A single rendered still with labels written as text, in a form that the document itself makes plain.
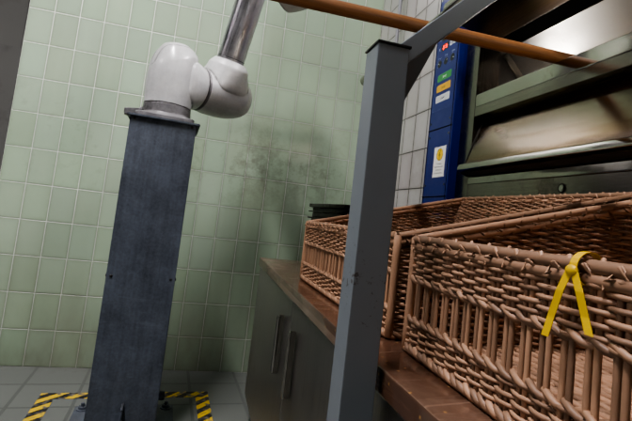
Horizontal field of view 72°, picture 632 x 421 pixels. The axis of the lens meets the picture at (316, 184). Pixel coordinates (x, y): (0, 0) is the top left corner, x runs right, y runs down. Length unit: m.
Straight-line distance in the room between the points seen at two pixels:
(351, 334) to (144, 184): 1.06
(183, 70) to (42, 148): 0.87
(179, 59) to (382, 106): 1.11
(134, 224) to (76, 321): 0.83
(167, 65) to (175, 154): 0.29
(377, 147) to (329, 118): 1.71
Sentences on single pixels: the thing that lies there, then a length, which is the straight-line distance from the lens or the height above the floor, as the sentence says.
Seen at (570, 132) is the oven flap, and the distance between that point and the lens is 1.13.
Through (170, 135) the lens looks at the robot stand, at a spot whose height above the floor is 0.95.
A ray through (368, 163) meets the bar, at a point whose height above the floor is 0.81.
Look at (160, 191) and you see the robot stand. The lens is 1.45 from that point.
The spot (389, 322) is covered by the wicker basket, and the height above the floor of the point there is 0.60.
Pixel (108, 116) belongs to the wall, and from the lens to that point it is 2.16.
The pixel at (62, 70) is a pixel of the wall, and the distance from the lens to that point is 2.24.
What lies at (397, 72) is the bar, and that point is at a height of 0.92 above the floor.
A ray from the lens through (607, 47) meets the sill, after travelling 1.14.
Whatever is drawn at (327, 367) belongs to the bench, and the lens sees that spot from 0.76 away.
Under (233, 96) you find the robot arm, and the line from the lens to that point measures 1.64.
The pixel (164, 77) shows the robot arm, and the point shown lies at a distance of 1.53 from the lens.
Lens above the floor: 0.74
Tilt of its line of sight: 5 degrees up
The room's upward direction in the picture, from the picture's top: 7 degrees clockwise
